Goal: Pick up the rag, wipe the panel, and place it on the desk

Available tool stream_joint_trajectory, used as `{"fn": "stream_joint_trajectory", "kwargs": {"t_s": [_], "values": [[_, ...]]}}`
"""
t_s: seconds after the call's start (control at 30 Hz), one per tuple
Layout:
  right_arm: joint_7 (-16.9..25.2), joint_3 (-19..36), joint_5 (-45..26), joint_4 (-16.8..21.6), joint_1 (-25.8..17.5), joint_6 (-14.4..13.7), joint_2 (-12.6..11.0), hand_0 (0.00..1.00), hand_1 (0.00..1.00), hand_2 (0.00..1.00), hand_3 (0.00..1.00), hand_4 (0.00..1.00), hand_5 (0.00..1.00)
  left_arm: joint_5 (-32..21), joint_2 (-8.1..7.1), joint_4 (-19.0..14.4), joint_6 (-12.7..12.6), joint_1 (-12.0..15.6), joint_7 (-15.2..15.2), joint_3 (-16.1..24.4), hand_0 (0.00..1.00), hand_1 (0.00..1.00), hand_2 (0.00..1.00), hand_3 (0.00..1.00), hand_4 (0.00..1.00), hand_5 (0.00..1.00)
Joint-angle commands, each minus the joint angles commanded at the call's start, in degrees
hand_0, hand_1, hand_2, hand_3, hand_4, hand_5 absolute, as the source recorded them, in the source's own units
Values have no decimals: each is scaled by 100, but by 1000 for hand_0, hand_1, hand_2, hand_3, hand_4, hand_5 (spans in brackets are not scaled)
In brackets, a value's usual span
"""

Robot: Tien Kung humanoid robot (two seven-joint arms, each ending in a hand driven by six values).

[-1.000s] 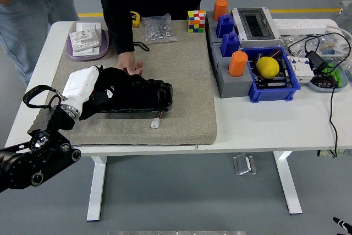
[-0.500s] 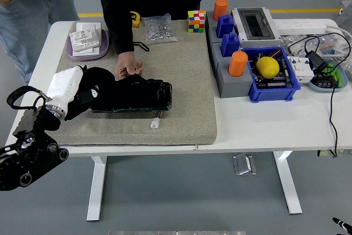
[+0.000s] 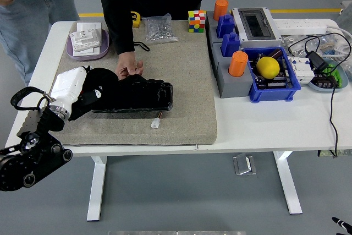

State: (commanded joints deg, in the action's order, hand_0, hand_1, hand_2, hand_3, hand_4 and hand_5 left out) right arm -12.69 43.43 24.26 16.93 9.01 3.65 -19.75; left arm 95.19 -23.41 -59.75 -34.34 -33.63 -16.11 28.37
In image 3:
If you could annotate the multicolour puzzle cube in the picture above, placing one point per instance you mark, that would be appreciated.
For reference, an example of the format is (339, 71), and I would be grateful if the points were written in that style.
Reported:
(196, 21)

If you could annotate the brown cylindrical capacitor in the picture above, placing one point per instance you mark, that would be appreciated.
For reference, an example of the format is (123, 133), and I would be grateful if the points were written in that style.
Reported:
(275, 52)

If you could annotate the blue plastic block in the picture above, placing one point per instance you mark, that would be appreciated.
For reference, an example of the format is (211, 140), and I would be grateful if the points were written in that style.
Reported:
(230, 45)
(225, 26)

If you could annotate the light blue dish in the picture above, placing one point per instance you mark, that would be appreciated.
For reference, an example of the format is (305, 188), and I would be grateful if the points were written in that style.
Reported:
(316, 87)

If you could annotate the person's forearm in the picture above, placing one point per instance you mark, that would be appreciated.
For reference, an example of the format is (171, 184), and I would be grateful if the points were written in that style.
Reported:
(123, 31)

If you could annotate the orange cylinder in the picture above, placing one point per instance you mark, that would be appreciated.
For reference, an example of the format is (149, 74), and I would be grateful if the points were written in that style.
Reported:
(220, 8)
(237, 63)

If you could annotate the clear bag of washers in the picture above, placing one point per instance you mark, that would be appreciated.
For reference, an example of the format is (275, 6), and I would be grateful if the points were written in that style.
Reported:
(288, 42)

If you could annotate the black terminal block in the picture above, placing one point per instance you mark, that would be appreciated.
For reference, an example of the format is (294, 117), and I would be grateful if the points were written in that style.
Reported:
(324, 81)

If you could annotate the yellow tape measure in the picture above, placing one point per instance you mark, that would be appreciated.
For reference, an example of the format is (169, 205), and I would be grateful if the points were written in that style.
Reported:
(136, 19)

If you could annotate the purple tray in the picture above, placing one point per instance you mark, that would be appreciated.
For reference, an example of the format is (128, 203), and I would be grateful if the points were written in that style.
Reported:
(104, 50)

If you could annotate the green terminal block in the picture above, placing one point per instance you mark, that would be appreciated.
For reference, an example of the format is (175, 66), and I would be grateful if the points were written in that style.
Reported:
(336, 76)

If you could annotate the black circuit board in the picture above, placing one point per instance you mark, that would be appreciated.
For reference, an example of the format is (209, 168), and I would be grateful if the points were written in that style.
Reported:
(275, 83)

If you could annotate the glossy black panel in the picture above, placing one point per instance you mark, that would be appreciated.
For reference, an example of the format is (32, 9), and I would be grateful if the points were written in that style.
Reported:
(140, 97)

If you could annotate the white circuit breaker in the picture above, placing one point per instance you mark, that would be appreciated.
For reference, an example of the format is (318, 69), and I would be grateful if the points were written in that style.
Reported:
(301, 70)

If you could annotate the white ribbed switch module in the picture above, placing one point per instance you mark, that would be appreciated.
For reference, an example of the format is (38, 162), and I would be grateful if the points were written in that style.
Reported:
(85, 39)

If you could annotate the yellow lemon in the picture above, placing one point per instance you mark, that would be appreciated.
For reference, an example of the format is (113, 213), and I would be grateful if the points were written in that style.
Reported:
(268, 67)

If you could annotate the grey-brown mat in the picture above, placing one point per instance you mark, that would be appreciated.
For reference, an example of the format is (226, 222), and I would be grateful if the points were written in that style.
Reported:
(187, 94)

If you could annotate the flat white switch plate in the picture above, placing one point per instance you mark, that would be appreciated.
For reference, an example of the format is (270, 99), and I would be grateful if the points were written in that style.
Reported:
(94, 50)
(89, 26)

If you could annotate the white table leg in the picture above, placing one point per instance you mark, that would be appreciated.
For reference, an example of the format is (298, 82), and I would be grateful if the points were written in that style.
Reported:
(288, 185)
(96, 191)

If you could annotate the silver metal bracket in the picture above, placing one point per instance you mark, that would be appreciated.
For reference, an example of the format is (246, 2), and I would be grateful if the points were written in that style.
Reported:
(243, 164)

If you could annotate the white power strip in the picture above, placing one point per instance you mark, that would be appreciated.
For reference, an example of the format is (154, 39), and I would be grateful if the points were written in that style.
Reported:
(299, 26)

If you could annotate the grey block holder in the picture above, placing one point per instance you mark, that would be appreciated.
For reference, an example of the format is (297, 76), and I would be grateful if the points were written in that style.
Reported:
(211, 32)
(233, 86)

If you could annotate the blue plastic bin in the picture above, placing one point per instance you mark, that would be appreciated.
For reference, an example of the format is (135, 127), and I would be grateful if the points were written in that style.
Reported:
(275, 94)

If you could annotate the clear bag of screws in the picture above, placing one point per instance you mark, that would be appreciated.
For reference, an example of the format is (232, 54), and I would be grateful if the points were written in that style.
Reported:
(160, 30)

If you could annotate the black rag with red tag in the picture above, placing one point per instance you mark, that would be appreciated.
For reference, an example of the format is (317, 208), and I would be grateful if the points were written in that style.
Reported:
(103, 79)

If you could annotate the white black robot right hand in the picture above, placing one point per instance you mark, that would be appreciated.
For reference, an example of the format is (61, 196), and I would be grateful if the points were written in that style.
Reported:
(343, 224)

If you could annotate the person in light jeans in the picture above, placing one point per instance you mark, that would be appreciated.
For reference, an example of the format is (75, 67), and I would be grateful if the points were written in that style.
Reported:
(24, 20)

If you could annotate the person's hand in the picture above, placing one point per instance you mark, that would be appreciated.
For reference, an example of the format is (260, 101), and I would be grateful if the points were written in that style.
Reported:
(126, 63)

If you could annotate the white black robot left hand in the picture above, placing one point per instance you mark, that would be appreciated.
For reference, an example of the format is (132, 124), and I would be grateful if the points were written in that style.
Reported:
(67, 86)

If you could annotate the white floor fixture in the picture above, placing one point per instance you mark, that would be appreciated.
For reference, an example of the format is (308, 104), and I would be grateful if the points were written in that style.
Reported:
(346, 5)

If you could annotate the grey electrical enclosure box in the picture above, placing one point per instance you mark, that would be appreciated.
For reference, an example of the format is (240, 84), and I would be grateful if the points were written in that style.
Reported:
(255, 26)

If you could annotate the clear bag of blue parts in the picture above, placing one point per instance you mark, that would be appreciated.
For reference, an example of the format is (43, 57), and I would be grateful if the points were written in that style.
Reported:
(328, 46)

